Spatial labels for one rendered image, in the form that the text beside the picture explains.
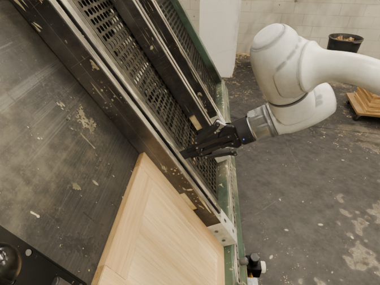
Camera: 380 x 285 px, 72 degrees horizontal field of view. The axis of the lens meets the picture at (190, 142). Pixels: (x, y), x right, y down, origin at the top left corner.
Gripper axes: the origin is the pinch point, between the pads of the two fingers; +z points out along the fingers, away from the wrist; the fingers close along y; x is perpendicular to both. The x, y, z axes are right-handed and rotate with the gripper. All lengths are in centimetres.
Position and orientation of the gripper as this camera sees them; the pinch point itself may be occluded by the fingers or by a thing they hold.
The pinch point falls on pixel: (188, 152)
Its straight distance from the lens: 79.3
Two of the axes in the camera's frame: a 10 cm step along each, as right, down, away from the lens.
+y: -5.0, -7.2, -4.8
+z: -8.6, 3.6, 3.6
